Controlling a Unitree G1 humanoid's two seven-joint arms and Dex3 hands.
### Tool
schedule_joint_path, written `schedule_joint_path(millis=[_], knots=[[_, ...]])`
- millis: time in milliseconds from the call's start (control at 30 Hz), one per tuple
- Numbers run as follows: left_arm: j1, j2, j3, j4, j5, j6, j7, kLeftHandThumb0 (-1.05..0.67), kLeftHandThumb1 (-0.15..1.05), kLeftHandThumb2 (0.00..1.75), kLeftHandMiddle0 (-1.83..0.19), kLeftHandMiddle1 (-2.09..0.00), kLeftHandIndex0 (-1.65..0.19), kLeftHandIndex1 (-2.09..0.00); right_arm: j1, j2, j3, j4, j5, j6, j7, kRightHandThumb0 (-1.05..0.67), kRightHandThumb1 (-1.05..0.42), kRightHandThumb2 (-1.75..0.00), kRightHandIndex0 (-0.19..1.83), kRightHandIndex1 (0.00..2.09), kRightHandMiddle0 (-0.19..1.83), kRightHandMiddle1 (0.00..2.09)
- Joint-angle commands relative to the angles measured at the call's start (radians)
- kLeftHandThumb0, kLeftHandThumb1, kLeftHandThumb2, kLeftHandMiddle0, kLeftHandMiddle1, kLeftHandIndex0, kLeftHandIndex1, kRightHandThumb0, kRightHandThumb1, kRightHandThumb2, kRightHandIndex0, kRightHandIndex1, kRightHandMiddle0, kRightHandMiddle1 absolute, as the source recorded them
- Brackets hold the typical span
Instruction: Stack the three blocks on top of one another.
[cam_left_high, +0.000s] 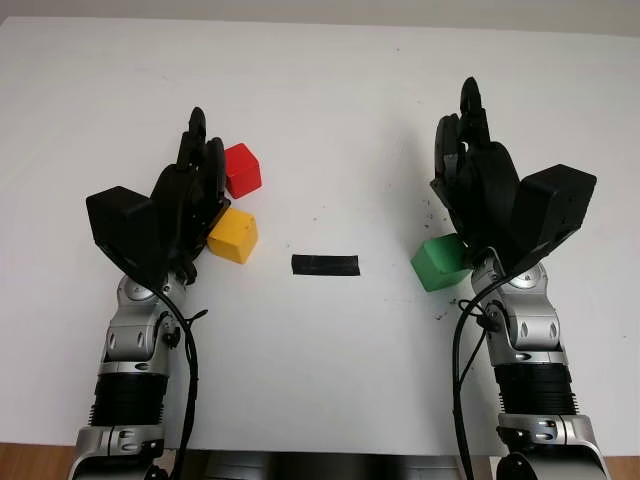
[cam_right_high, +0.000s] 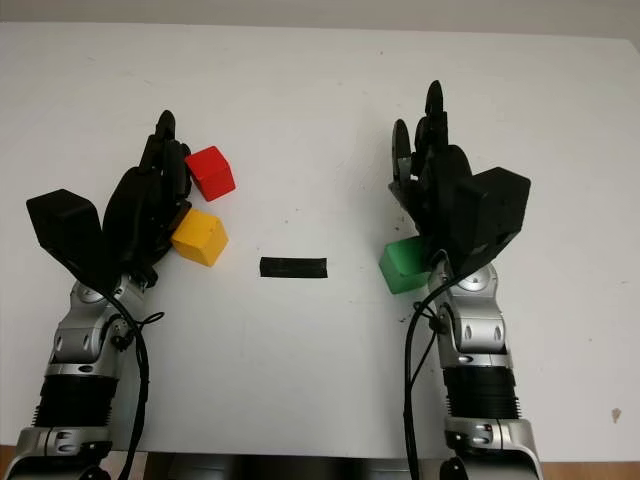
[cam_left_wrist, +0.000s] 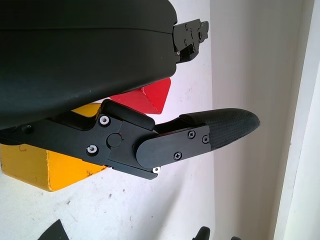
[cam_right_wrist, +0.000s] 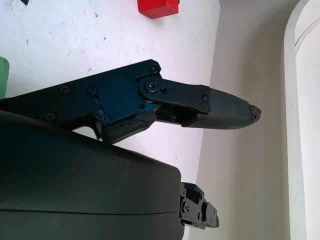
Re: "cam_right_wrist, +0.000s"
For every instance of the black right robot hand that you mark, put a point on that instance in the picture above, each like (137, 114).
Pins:
(75, 180)

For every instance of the green cube block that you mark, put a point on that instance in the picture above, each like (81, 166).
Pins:
(3, 77)

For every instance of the red cube block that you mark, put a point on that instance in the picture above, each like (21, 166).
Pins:
(157, 7)

